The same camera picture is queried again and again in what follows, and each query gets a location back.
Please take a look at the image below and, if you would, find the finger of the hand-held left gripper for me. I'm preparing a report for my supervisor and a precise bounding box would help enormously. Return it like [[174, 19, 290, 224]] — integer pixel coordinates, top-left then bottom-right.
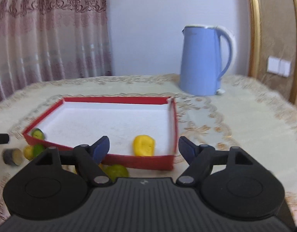
[[0, 133, 10, 148]]

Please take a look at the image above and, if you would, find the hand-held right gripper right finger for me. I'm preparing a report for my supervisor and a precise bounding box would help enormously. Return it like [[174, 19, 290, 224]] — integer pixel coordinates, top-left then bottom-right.
[[176, 136, 259, 186]]

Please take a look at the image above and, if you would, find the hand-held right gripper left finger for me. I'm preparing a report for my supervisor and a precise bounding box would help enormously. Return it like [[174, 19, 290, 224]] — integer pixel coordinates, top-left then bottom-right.
[[30, 136, 110, 186]]

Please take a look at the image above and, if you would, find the dark cylinder with tan face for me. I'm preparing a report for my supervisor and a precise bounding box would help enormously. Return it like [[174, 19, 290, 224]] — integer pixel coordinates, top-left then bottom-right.
[[2, 148, 25, 167]]

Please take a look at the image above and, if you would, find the red shallow cardboard box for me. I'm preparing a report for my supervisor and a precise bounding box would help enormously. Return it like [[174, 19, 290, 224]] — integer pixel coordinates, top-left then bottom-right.
[[22, 96, 180, 171]]

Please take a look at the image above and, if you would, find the green toy fruit with face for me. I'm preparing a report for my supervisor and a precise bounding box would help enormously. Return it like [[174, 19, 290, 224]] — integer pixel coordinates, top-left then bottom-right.
[[30, 128, 45, 140]]

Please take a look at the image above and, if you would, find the yellow toy pepper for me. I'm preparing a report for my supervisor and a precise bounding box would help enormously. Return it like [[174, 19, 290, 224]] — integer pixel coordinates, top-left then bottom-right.
[[132, 135, 156, 156]]

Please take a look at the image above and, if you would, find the beige embroidered tablecloth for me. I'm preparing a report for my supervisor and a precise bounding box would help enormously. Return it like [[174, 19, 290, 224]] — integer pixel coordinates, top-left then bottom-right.
[[0, 74, 297, 223]]

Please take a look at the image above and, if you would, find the blue electric kettle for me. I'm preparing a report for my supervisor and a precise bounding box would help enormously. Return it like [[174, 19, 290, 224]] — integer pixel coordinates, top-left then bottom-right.
[[179, 25, 236, 96]]

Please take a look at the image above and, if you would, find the pink patterned curtain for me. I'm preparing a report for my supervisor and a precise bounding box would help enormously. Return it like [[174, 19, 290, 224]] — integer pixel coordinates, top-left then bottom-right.
[[0, 0, 113, 104]]

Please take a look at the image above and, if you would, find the gold framed upholstered panel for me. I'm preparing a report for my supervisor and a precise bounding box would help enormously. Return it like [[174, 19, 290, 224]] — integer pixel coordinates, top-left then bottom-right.
[[245, 0, 297, 105]]

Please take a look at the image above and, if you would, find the white wall switch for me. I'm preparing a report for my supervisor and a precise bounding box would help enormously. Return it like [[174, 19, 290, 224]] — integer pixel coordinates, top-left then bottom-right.
[[268, 56, 291, 77]]

